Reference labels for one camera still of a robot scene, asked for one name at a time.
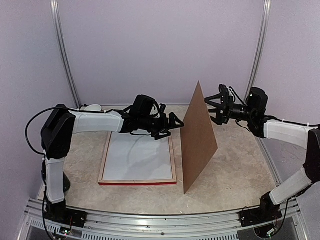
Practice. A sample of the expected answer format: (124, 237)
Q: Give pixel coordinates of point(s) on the left aluminium post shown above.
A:
(57, 23)

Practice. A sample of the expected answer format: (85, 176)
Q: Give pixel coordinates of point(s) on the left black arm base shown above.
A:
(60, 213)

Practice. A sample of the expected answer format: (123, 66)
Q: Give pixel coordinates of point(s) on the brown cardboard backing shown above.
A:
(198, 141)

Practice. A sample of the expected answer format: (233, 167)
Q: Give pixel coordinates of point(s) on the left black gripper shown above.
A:
(172, 125)

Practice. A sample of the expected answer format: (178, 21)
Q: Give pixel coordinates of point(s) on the wooden red picture frame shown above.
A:
(137, 182)

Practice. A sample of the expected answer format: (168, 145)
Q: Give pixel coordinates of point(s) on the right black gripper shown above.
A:
(228, 103)

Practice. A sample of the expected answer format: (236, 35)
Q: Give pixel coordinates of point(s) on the orange white bowl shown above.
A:
(92, 108)

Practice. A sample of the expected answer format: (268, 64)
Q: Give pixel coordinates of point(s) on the aluminium post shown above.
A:
(57, 23)
(262, 34)

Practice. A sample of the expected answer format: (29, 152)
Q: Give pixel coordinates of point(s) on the aluminium front rail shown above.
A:
(103, 225)

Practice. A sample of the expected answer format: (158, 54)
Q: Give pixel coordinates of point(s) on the cat and books photo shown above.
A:
(137, 160)

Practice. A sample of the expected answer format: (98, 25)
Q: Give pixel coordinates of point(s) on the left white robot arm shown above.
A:
(64, 122)

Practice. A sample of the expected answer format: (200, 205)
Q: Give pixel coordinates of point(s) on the black cylindrical cup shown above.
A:
(66, 183)

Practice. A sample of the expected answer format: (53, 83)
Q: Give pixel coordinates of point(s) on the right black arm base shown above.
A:
(266, 212)

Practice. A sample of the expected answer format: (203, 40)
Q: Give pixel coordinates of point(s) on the right aluminium post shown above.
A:
(262, 34)

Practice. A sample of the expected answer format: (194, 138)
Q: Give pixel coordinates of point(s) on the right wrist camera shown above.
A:
(256, 100)

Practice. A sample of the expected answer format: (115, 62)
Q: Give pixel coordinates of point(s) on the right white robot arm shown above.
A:
(290, 140)

